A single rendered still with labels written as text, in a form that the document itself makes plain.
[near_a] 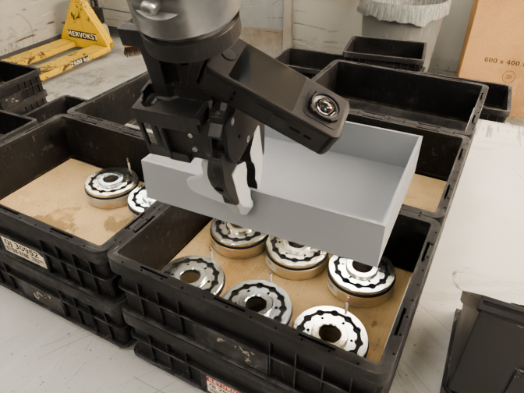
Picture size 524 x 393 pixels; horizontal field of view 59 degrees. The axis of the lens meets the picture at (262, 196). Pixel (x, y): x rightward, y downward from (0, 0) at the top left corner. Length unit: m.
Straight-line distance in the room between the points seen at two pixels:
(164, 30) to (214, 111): 0.08
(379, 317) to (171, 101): 0.46
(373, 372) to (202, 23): 0.39
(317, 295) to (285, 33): 3.37
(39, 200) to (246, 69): 0.72
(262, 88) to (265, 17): 3.68
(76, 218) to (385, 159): 0.58
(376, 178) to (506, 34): 2.95
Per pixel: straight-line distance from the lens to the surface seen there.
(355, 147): 0.62
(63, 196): 0.99
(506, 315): 0.64
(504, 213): 1.22
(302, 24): 3.94
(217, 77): 0.34
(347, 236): 0.45
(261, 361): 0.62
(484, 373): 0.73
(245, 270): 0.76
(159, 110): 0.37
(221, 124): 0.35
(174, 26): 0.31
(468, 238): 1.11
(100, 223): 0.90
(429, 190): 0.99
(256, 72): 0.35
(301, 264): 0.72
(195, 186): 0.45
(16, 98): 2.39
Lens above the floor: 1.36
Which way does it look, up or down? 36 degrees down
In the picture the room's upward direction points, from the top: straight up
